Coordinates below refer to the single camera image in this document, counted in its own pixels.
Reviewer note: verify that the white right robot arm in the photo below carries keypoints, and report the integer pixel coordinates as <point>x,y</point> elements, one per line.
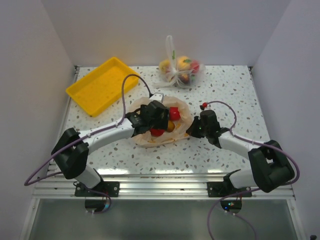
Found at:
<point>269,167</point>

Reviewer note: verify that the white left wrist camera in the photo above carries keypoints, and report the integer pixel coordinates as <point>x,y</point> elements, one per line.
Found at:
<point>157,97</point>

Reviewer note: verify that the aluminium mounting rail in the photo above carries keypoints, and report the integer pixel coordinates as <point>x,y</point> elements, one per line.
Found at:
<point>137,187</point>

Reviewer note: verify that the red apple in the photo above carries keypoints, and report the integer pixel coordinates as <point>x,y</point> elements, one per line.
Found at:
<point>174,114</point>

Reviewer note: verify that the clear plastic bag of fruit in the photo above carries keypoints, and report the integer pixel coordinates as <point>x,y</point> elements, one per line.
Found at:
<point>180,71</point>

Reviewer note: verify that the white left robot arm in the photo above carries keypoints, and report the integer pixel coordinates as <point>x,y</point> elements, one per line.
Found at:
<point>74,147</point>

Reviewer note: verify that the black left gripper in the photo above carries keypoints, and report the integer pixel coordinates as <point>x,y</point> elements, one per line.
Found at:
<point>162,123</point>

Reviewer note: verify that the small red fruit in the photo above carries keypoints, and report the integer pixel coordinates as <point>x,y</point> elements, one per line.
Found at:
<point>156,132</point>

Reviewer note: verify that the orange banana print plastic bag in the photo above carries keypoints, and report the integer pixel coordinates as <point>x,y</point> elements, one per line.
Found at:
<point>179,132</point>

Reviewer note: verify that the yellow plastic tray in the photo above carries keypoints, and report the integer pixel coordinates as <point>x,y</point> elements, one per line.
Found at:
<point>100,88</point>

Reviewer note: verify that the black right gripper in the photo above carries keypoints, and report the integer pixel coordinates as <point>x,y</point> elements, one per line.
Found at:
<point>191,130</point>

